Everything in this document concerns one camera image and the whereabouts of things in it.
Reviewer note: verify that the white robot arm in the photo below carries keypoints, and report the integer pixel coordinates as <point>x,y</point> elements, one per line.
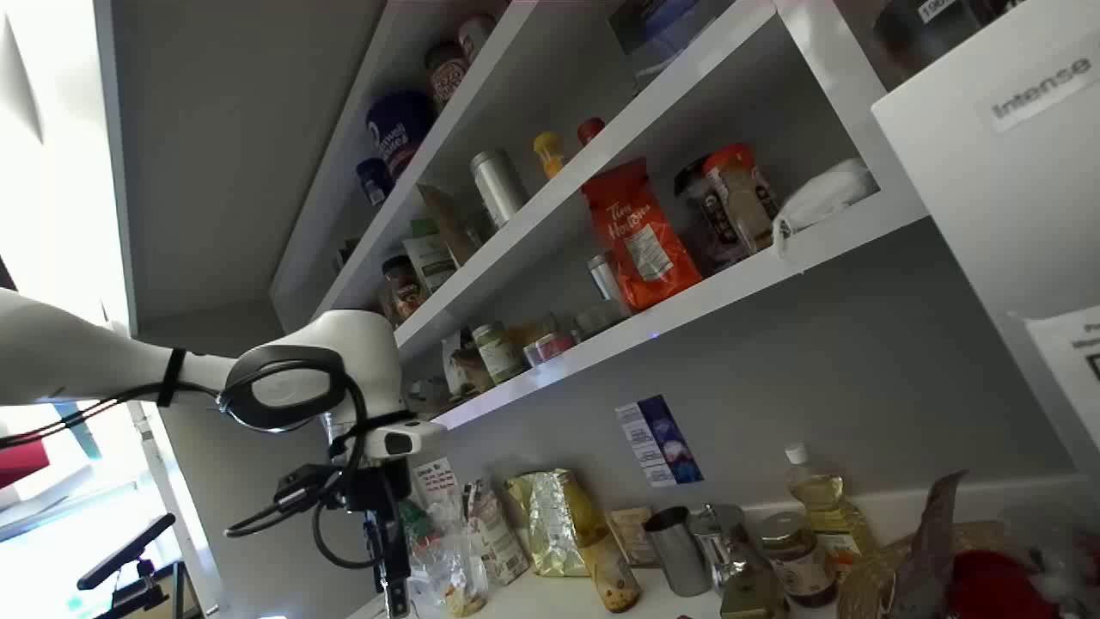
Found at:
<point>341,368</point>

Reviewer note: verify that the white cabinet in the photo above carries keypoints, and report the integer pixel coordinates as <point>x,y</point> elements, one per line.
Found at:
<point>998,128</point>

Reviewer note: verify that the brown glass jar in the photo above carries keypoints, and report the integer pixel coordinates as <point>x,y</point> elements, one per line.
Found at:
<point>796,560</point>

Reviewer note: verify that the green lidded white jar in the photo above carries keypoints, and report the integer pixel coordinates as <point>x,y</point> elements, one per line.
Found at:
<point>495,354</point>

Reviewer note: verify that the gold foil bag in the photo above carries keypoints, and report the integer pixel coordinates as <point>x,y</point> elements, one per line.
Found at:
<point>554,517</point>

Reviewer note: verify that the white plastic bag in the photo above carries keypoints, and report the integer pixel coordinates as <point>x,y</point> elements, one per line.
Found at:
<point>821,198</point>

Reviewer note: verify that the yellow oil bottle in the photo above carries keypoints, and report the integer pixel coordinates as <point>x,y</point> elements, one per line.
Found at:
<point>840,528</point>

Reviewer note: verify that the blue white leaflet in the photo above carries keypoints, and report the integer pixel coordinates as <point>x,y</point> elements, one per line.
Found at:
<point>659,442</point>

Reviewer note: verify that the steel cup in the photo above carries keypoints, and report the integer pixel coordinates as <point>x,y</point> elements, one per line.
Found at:
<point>678,553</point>

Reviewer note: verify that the blue container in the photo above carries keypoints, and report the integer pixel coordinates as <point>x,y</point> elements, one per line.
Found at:
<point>395,128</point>

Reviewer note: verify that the orange snack packet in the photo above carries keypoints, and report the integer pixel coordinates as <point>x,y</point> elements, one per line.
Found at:
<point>646,257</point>

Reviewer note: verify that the red black food box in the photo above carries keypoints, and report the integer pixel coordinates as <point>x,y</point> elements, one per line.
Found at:
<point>731,203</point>

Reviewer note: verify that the white wall shelf unit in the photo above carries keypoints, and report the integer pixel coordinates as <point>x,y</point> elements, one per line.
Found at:
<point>554,94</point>

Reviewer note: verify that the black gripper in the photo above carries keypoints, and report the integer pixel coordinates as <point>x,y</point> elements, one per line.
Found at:
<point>378,493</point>

